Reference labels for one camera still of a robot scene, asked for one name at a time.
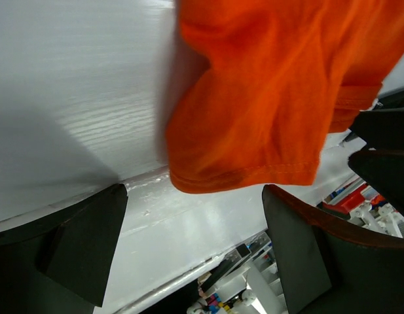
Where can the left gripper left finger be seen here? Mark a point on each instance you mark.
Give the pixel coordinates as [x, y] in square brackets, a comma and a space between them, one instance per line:
[61, 263]

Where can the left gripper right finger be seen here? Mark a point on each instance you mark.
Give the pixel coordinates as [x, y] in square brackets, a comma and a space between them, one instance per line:
[329, 265]

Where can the orange t shirt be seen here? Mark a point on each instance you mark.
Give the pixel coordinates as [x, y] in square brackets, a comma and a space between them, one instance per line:
[281, 76]

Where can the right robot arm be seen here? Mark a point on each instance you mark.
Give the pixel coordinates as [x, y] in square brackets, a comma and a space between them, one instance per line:
[381, 162]

